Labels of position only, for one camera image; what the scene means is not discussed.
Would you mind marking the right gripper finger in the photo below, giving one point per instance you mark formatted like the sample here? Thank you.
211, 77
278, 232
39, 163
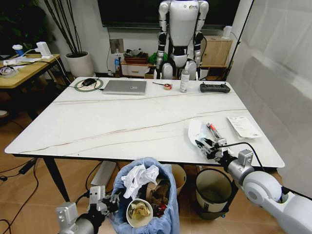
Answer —
204, 142
208, 152

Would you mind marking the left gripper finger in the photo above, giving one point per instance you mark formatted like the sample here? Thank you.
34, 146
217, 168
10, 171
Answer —
116, 194
113, 201

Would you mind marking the white plastic wrapper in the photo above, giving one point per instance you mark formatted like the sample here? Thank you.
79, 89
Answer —
195, 131

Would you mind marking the trash bin with blue bag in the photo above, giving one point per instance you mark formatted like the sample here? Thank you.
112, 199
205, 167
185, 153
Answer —
170, 207

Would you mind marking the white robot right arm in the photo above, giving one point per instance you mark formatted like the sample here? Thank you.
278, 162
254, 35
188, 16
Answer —
263, 190

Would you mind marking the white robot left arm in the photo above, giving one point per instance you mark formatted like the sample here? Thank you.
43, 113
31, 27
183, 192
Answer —
81, 225

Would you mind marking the brown paper trash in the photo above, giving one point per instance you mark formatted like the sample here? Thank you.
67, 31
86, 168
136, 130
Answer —
158, 191

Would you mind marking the red and black pen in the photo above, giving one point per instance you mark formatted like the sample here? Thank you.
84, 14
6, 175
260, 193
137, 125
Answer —
215, 130

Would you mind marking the white flat box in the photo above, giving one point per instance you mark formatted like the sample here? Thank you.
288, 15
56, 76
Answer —
103, 174

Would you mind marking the white crumpled paper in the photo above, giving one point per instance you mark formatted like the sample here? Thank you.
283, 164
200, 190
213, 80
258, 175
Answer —
136, 178

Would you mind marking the yellowish crumpled paper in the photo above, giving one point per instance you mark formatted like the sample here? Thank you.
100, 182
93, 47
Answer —
139, 210

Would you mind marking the white paper cup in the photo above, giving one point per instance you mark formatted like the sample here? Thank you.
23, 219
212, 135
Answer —
139, 221

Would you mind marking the white printed leaflet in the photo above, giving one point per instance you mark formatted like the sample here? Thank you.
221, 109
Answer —
243, 128

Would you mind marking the brown paper bucket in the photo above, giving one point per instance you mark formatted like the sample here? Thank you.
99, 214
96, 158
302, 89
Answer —
179, 178

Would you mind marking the black table leg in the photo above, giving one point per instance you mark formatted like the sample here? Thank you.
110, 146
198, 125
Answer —
57, 181

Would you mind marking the black handheld controller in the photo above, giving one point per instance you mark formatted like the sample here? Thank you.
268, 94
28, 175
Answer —
214, 88

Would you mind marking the clear spray bottle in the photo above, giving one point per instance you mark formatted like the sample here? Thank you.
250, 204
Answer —
184, 81

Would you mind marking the red tape roll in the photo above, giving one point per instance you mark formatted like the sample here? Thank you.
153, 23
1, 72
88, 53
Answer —
168, 86

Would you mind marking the small thin black tool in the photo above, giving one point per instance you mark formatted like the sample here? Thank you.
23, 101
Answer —
158, 83

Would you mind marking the black power brick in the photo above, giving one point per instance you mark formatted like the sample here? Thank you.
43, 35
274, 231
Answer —
26, 167

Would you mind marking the small cardboard box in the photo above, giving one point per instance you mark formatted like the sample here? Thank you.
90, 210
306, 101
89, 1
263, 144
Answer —
149, 74

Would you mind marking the wooden cabinet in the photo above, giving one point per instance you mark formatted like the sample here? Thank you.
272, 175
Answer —
215, 52

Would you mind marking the silver laptop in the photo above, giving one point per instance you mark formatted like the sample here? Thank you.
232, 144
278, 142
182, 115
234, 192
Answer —
125, 87

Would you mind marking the green cloth bundle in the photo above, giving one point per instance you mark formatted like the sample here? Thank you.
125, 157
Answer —
153, 58

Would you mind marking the white backdrop sheet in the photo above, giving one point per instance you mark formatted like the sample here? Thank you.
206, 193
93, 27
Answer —
280, 73

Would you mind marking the white drawer cabinet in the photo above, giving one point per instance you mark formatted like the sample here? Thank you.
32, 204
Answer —
132, 69

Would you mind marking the black light stand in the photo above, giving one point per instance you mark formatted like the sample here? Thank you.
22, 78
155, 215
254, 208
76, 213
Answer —
237, 44

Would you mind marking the dark red tray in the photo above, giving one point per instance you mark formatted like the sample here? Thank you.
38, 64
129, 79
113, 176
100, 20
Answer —
135, 58

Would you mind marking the round green-rimmed mouse pad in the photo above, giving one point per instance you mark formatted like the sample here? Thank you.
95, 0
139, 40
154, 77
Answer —
97, 86

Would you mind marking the white small device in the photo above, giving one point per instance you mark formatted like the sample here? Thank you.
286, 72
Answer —
227, 33

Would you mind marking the black computer mouse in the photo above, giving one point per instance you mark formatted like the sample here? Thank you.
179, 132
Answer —
88, 82

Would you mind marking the blue bottle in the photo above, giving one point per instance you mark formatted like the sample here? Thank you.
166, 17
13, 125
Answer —
117, 64

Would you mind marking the white humanoid robot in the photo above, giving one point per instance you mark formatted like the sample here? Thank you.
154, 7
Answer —
182, 26

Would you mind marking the square metal plate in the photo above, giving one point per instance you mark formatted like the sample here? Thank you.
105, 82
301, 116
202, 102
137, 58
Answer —
116, 45

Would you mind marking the white plant pot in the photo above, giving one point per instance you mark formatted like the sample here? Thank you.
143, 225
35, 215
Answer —
80, 64

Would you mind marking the white shoe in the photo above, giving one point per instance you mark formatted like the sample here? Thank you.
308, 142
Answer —
3, 113

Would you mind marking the wooden side desk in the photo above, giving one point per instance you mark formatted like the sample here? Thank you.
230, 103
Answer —
26, 73

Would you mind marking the white power adapter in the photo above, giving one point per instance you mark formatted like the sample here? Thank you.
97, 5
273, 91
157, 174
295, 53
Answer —
44, 50

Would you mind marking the clear plastic tape roll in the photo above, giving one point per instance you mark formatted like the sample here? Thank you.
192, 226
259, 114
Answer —
8, 72

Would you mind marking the white papers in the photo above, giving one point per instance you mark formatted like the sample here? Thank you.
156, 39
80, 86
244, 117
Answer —
18, 61

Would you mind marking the dark bamboo stems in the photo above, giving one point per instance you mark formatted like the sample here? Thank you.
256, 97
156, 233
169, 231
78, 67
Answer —
70, 29

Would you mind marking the white and blue cup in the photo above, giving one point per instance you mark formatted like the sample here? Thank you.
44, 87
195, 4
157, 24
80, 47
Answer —
18, 50

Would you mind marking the dark leafy plant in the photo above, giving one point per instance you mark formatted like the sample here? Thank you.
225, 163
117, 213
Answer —
22, 22

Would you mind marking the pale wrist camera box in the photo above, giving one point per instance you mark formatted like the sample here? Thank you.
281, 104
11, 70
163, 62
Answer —
97, 193
222, 142

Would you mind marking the beige bin with black frame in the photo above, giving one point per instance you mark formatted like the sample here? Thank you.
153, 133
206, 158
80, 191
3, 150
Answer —
212, 203

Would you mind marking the black wall screen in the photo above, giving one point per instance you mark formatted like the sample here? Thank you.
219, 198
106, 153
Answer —
126, 12

